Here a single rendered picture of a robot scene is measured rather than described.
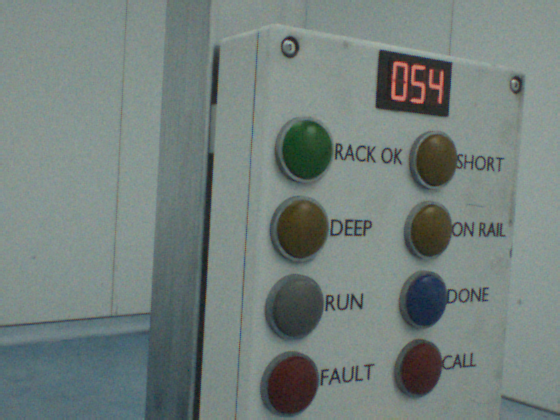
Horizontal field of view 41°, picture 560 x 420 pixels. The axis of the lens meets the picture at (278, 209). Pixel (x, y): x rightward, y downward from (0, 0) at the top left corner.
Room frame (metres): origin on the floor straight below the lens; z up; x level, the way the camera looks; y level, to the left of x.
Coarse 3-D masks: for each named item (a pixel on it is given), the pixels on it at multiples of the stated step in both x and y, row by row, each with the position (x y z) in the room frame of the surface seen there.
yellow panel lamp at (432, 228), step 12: (432, 204) 0.38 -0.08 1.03; (420, 216) 0.37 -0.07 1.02; (432, 216) 0.38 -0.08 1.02; (444, 216) 0.38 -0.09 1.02; (420, 228) 0.37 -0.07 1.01; (432, 228) 0.38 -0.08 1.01; (444, 228) 0.38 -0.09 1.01; (420, 240) 0.37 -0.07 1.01; (432, 240) 0.38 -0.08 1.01; (444, 240) 0.38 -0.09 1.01; (420, 252) 0.38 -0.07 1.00; (432, 252) 0.38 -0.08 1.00
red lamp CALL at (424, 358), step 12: (420, 348) 0.38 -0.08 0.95; (432, 348) 0.38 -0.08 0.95; (408, 360) 0.37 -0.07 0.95; (420, 360) 0.38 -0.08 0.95; (432, 360) 0.38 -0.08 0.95; (408, 372) 0.37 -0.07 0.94; (420, 372) 0.38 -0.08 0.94; (432, 372) 0.38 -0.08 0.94; (408, 384) 0.37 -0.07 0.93; (420, 384) 0.38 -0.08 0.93; (432, 384) 0.38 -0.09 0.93
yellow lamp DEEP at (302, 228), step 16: (288, 208) 0.33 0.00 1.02; (304, 208) 0.33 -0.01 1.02; (320, 208) 0.34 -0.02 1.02; (288, 224) 0.33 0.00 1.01; (304, 224) 0.33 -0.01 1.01; (320, 224) 0.34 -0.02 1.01; (288, 240) 0.33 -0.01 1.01; (304, 240) 0.33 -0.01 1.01; (320, 240) 0.34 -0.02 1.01; (304, 256) 0.34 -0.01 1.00
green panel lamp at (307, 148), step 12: (288, 132) 0.33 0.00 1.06; (300, 132) 0.33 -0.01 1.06; (312, 132) 0.34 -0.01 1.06; (324, 132) 0.34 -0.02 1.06; (288, 144) 0.33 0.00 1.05; (300, 144) 0.33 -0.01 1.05; (312, 144) 0.34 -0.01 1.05; (324, 144) 0.34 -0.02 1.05; (288, 156) 0.33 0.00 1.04; (300, 156) 0.33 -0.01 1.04; (312, 156) 0.34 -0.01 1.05; (324, 156) 0.34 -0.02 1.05; (288, 168) 0.33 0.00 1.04; (300, 168) 0.33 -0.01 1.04; (312, 168) 0.34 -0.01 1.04; (324, 168) 0.34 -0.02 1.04
